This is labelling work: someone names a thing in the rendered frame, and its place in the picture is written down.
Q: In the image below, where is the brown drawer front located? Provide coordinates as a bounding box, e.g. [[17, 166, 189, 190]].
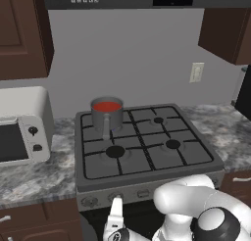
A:
[[221, 169, 251, 208], [0, 197, 83, 241]]

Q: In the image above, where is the dark brown wall cupboard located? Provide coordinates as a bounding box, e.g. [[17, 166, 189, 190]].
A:
[[0, 0, 55, 81], [197, 7, 251, 67]]

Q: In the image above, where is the grey metal saucepan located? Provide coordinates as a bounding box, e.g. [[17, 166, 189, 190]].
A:
[[90, 96, 125, 141]]

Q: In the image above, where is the cream wall socket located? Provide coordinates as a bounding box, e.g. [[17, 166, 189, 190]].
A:
[[189, 62, 206, 84]]

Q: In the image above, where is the red marinara sauce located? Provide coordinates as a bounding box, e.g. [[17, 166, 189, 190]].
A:
[[92, 101, 123, 113]]

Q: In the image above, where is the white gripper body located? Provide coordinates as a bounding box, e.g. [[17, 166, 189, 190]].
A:
[[108, 197, 126, 227]]

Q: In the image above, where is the black fridge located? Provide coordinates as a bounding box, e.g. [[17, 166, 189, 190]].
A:
[[230, 64, 251, 122]]

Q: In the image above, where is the grey stove knob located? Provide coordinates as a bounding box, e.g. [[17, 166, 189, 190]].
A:
[[80, 196, 96, 210], [108, 191, 126, 203]]

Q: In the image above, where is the white toaster oven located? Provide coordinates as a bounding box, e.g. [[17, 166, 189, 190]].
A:
[[0, 85, 56, 168]]

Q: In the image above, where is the black oven door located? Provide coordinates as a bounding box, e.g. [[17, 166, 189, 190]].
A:
[[79, 199, 169, 241]]

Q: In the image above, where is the grey gas stove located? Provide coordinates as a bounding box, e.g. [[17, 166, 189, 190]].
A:
[[74, 103, 226, 241]]

